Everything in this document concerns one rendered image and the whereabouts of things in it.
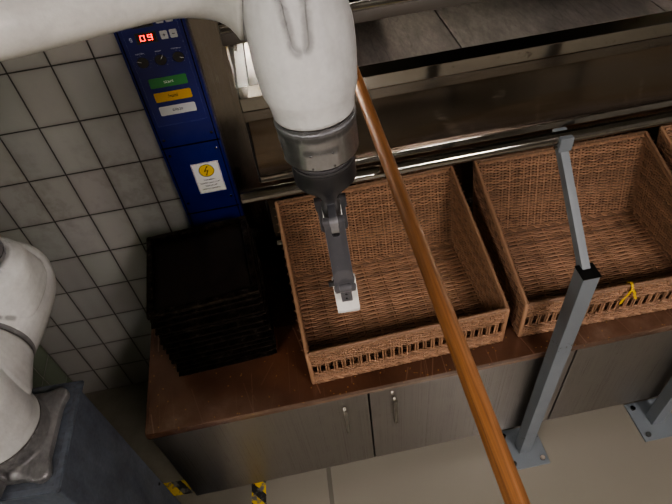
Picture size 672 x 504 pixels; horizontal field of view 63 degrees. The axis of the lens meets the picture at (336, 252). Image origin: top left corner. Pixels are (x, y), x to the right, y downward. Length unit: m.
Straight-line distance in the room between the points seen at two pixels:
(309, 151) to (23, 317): 0.70
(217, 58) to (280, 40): 0.91
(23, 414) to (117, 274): 0.89
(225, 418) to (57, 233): 0.74
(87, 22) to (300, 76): 0.24
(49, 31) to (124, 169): 1.01
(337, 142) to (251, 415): 1.09
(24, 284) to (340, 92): 0.74
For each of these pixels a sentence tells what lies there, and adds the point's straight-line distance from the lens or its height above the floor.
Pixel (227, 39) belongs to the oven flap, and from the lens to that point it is 1.26.
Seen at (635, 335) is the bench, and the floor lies 0.57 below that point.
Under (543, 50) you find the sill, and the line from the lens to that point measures 1.66.
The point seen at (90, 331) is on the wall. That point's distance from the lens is 2.17.
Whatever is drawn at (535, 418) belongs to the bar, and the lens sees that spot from 1.89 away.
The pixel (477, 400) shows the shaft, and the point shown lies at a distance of 0.83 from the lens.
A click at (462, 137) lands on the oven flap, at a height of 0.95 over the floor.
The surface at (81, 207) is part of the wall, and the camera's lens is 1.74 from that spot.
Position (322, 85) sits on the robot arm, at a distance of 0.55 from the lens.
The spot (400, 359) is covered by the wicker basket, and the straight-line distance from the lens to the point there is 1.55.
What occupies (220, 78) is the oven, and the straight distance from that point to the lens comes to 1.46.
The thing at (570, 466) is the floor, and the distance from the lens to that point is 2.16.
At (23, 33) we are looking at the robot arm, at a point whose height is 1.72.
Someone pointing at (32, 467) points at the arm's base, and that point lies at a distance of 1.17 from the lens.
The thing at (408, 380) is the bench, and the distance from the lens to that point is 1.56.
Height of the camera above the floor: 1.93
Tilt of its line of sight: 47 degrees down
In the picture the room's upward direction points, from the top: 8 degrees counter-clockwise
